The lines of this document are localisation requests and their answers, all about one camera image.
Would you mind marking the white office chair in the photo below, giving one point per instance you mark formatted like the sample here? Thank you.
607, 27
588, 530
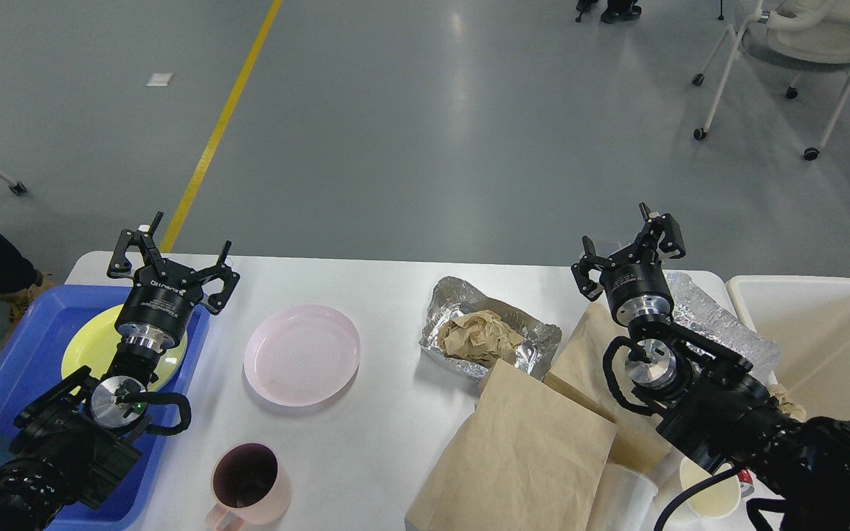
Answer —
806, 37

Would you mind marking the rear brown paper bag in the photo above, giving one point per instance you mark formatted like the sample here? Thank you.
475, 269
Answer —
578, 374

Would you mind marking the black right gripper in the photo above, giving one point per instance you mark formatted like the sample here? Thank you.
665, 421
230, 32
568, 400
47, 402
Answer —
632, 279

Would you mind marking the brown paper bag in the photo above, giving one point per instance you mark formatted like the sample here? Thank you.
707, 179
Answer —
528, 458
578, 374

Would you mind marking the yellow plate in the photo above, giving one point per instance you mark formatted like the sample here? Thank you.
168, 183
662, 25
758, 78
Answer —
94, 346

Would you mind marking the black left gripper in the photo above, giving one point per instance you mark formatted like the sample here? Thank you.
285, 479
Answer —
164, 291

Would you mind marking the person leg brown shoe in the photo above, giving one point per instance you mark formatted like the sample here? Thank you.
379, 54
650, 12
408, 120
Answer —
20, 281

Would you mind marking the crumpled aluminium foil tray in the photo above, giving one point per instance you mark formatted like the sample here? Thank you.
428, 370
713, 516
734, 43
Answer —
452, 297

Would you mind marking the white plastic bin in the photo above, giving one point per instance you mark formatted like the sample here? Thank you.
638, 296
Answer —
810, 319

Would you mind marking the pink plate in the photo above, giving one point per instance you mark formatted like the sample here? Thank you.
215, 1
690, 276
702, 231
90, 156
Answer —
302, 355

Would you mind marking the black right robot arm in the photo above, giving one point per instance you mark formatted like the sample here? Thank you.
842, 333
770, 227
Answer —
711, 407

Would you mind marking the front brown paper bag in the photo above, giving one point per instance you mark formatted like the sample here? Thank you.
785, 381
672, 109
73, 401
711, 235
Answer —
528, 458

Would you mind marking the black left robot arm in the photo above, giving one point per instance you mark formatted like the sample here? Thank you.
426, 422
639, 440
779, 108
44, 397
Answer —
75, 442

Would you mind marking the red can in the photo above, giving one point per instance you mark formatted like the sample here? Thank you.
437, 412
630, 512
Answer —
745, 479

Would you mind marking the pink mug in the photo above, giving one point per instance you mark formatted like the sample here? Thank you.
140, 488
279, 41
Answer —
250, 488

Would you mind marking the white paper cup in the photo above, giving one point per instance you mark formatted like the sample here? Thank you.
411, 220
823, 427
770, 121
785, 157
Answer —
717, 501

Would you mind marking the clear plastic bottle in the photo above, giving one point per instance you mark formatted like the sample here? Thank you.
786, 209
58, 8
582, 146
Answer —
696, 310

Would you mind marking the crumpled brown paper ball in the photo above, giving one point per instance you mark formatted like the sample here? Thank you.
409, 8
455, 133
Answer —
480, 337

